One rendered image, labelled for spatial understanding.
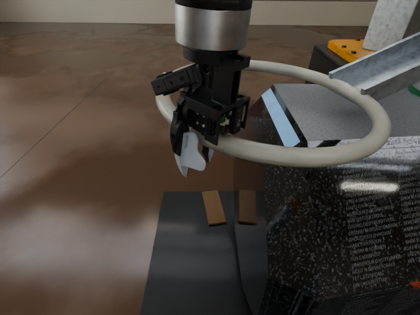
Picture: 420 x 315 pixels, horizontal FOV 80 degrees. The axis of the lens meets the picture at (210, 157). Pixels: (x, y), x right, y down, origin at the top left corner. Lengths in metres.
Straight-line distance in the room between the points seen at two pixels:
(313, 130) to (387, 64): 0.31
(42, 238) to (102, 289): 0.48
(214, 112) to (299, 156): 0.14
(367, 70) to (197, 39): 0.60
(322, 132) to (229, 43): 0.41
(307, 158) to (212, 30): 0.22
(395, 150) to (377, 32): 1.08
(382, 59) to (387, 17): 0.86
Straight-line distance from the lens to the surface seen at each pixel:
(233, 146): 0.38
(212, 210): 1.48
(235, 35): 0.32
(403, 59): 0.90
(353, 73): 0.80
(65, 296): 1.42
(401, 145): 0.73
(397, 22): 1.68
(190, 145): 0.39
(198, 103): 0.34
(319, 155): 0.40
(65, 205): 1.78
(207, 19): 0.30
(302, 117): 0.71
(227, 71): 0.32
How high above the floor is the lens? 1.16
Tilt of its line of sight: 38 degrees down
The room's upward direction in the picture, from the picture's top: straight up
